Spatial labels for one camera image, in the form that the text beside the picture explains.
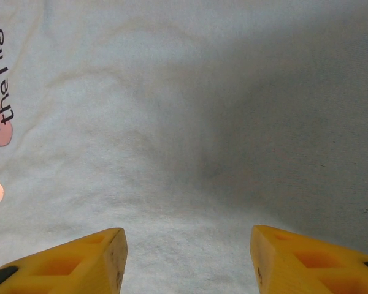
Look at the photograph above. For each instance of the light blue printed t-shirt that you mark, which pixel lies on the light blue printed t-shirt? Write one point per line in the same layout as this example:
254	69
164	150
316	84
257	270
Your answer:
171	122

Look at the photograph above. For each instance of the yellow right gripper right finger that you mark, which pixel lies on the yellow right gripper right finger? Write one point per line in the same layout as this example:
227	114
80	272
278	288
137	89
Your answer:
294	266

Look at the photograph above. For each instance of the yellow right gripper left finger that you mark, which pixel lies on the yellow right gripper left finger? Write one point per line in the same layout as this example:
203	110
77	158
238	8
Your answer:
79	269

